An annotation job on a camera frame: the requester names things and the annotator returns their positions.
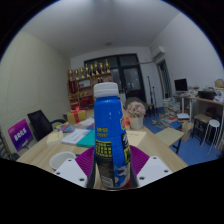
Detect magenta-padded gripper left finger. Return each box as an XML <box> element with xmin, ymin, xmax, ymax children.
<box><xmin>53</xmin><ymin>145</ymin><xmax>98</xmax><ymax>190</ymax></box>

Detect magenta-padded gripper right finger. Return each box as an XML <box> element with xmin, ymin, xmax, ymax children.
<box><xmin>129</xmin><ymin>144</ymin><xmax>174</xmax><ymax>189</ymax></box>

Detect blue drink bottle white cap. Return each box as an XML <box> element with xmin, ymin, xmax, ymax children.
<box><xmin>92</xmin><ymin>82</ymin><xmax>133</xmax><ymax>190</ymax></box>

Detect teal book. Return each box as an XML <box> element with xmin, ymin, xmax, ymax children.
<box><xmin>75</xmin><ymin>129</ymin><xmax>96</xmax><ymax>148</ymax></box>

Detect white book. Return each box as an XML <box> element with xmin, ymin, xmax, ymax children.
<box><xmin>60</xmin><ymin>128</ymin><xmax>91</xmax><ymax>145</ymax></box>

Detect pale yellow notepad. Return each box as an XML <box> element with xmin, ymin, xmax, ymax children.
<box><xmin>45</xmin><ymin>130</ymin><xmax>64</xmax><ymax>145</ymax></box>

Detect small light wooden side table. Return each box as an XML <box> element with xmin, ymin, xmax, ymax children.
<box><xmin>154</xmin><ymin>127</ymin><xmax>185</xmax><ymax>154</ymax></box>

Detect colourful printed magazine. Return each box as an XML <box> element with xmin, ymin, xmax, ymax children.
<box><xmin>56</xmin><ymin>123</ymin><xmax>76</xmax><ymax>134</ymax></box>

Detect yellow gift box red ribbon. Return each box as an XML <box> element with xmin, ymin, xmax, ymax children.
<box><xmin>66</xmin><ymin>106</ymin><xmax>88</xmax><ymax>125</ymax></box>

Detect black office chair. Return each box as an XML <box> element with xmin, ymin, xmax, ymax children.
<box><xmin>27</xmin><ymin>109</ymin><xmax>68</xmax><ymax>142</ymax></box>

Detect white pot pink flowers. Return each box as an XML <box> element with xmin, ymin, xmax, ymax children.
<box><xmin>126</xmin><ymin>101</ymin><xmax>147</xmax><ymax>131</ymax></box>

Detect purple sign board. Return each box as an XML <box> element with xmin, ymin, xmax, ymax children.
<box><xmin>7</xmin><ymin>118</ymin><xmax>34</xmax><ymax>152</ymax></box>

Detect stack of books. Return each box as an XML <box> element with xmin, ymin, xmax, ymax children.
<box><xmin>162</xmin><ymin>98</ymin><xmax>182</xmax><ymax>123</ymax></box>

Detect brown square stool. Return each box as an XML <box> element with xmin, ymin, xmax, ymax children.
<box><xmin>191</xmin><ymin>113</ymin><xmax>209</xmax><ymax>138</ymax></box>

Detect brown armchair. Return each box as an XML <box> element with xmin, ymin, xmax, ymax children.
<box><xmin>124</xmin><ymin>96</ymin><xmax>149</xmax><ymax>108</ymax></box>

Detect black microphone stand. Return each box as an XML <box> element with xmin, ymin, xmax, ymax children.
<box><xmin>146</xmin><ymin>75</ymin><xmax>158</xmax><ymax>116</ymax></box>

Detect white round stool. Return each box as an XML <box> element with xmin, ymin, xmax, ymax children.
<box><xmin>201</xmin><ymin>119</ymin><xmax>222</xmax><ymax>148</ymax></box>

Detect wooden shelf unit with trophies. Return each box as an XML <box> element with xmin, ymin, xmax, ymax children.
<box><xmin>67</xmin><ymin>59</ymin><xmax>114</xmax><ymax>109</ymax></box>

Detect black computer monitor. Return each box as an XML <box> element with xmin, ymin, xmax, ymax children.
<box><xmin>173</xmin><ymin>78</ymin><xmax>189</xmax><ymax>93</ymax></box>

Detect black glass double door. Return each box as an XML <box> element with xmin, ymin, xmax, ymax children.
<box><xmin>83</xmin><ymin>53</ymin><xmax>147</xmax><ymax>103</ymax></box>

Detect white air conditioner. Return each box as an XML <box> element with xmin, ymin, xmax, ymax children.
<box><xmin>150</xmin><ymin>45</ymin><xmax>166</xmax><ymax>61</ymax></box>

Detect long wooden wall desk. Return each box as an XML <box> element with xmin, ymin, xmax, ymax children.
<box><xmin>173</xmin><ymin>93</ymin><xmax>224</xmax><ymax>149</ymax></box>

